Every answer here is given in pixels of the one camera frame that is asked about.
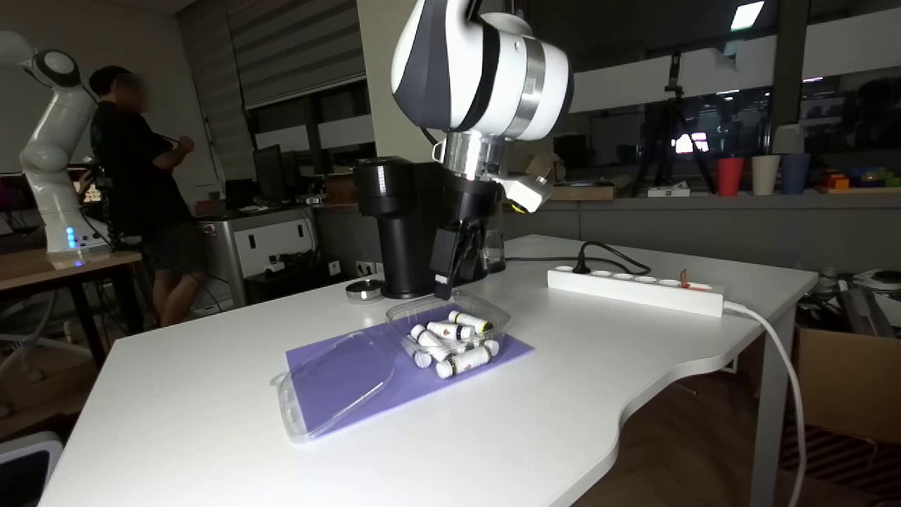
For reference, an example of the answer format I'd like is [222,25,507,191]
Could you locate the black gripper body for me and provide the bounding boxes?
[431,181,503,293]

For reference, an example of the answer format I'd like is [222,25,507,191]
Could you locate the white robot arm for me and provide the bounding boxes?
[392,0,571,293]

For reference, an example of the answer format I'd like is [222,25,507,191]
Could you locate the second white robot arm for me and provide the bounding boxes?
[0,31,102,269]

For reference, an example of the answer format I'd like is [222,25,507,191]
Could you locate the small white bottle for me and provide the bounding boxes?
[426,321,472,343]
[447,309,492,335]
[434,346,492,381]
[412,324,450,360]
[403,340,434,370]

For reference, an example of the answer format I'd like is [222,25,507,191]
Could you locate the round metal tape roll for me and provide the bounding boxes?
[345,279,383,302]

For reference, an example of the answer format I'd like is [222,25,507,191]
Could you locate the purple paper sheet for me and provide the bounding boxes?
[283,302,535,443]

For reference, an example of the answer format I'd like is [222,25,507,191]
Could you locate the grey metal cabinet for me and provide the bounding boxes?
[200,208,319,307]

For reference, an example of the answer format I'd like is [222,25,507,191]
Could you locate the white power strip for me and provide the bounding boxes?
[545,269,726,318]

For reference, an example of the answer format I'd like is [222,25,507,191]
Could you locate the red cup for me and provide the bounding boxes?
[714,157,744,198]

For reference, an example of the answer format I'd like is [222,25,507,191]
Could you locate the white cup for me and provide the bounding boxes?
[751,155,780,198]

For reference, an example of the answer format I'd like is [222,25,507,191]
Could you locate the blue cup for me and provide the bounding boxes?
[782,152,811,194]

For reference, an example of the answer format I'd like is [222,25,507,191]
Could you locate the person in black shirt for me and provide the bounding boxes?
[86,64,205,324]

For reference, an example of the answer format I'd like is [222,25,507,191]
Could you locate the cardboard box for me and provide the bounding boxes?
[797,328,901,445]

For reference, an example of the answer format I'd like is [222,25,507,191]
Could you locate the wooden side table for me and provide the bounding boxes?
[0,246,145,379]

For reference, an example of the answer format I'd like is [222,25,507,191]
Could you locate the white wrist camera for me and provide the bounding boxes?
[497,179,544,214]

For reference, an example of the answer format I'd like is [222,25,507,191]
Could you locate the black plug and cable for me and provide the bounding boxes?
[571,240,654,279]

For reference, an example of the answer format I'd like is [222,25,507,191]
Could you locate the black camera tripod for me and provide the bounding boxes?
[634,53,688,191]

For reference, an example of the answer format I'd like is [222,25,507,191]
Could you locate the white power strip cable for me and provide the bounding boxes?
[720,300,811,507]

